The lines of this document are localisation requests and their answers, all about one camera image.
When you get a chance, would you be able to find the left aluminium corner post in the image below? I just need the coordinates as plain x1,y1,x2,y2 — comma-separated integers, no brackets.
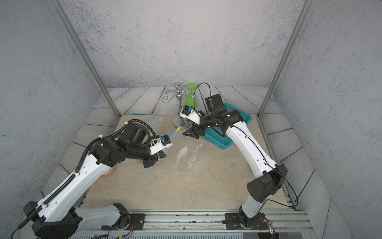
48,0,121,119

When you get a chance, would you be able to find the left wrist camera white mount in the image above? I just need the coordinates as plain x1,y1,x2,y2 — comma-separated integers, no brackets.
149,134,172,155

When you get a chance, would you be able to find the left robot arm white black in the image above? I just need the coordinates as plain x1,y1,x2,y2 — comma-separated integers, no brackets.
17,119,172,239

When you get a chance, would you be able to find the orange patterned bowl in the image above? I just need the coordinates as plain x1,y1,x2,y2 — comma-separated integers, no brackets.
100,167,114,178

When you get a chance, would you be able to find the teal plastic basket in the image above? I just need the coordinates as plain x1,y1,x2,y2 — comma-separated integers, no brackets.
204,103,253,150

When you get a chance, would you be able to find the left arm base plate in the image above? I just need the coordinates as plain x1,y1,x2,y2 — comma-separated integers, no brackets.
101,213,146,231

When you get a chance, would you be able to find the silver metal cup stand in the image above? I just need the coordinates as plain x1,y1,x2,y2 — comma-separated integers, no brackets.
162,83,192,129

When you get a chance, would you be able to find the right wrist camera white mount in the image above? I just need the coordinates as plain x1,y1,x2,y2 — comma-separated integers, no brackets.
180,105,201,125

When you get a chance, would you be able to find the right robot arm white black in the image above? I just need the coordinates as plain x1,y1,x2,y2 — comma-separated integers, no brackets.
180,94,287,229

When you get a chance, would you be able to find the aluminium corner post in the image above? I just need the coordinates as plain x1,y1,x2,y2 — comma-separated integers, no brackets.
48,0,121,119
258,0,314,118

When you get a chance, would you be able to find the right aluminium corner post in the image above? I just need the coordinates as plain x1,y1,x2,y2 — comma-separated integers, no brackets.
258,0,314,118

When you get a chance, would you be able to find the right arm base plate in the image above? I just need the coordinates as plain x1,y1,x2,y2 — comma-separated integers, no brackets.
221,213,269,230

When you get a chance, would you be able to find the green plastic cup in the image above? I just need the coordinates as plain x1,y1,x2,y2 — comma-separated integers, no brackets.
186,83,197,109

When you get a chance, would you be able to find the clear zipper bag blue seal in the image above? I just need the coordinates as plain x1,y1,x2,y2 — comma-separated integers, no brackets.
146,116,207,172

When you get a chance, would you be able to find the aluminium rail frame front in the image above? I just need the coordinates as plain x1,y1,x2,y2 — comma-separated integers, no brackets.
72,210,323,239

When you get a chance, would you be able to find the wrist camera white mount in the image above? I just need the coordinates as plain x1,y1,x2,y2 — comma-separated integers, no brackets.
180,105,201,125
149,134,172,155

